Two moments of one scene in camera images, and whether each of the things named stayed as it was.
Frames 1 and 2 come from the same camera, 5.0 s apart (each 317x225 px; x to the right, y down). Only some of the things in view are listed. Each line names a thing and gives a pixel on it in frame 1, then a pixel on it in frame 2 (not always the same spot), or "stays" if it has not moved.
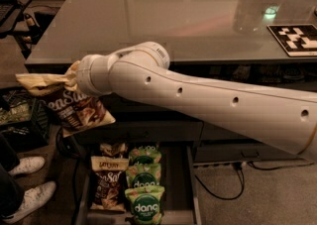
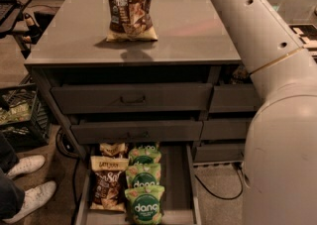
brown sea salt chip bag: x=73 y=113 to x=130 y=6
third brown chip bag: x=114 y=150 stays
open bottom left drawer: x=181 y=206 stays
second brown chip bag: x=110 y=174 stays
